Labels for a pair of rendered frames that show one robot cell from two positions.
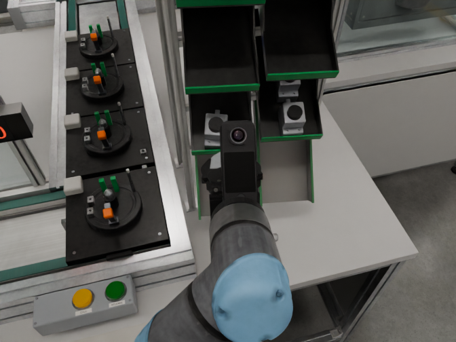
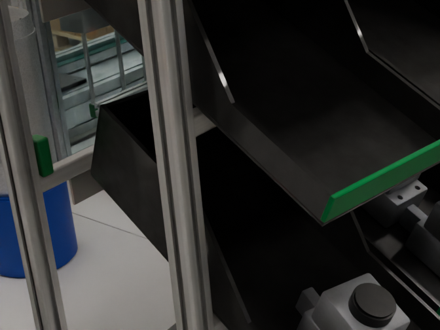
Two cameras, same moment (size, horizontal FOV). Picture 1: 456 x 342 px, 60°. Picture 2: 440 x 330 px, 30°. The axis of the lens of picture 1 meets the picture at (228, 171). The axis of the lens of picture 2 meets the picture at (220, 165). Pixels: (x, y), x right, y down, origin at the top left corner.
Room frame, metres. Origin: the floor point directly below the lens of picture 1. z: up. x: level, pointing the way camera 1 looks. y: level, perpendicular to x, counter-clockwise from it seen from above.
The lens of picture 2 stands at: (0.25, 0.36, 1.57)
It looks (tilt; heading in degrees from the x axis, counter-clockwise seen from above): 24 degrees down; 325
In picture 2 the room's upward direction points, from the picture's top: 5 degrees counter-clockwise
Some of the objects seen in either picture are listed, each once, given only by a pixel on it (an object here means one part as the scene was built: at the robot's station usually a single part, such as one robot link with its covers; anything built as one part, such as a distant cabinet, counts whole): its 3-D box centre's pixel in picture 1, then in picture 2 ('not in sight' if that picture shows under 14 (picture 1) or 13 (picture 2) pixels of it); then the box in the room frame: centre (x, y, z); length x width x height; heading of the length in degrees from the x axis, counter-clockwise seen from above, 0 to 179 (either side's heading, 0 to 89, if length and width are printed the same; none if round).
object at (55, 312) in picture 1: (87, 304); not in sight; (0.34, 0.31, 0.93); 0.21 x 0.07 x 0.06; 105
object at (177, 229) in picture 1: (107, 106); not in sight; (1.04, 0.41, 0.91); 1.24 x 0.33 x 0.10; 15
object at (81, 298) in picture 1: (83, 298); not in sight; (0.34, 0.31, 0.96); 0.04 x 0.04 x 0.02
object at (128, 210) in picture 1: (113, 207); not in sight; (0.57, 0.29, 0.98); 0.14 x 0.14 x 0.02
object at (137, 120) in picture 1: (104, 129); not in sight; (0.82, 0.35, 1.01); 0.24 x 0.24 x 0.13; 15
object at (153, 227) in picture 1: (115, 211); not in sight; (0.57, 0.29, 0.96); 0.24 x 0.24 x 0.02; 15
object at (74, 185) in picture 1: (74, 187); not in sight; (0.64, 0.41, 0.97); 0.05 x 0.05 x 0.04; 15
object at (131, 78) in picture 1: (100, 78); not in sight; (1.06, 0.41, 1.01); 0.24 x 0.24 x 0.13; 15
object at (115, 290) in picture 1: (115, 291); not in sight; (0.36, 0.25, 0.96); 0.04 x 0.04 x 0.02
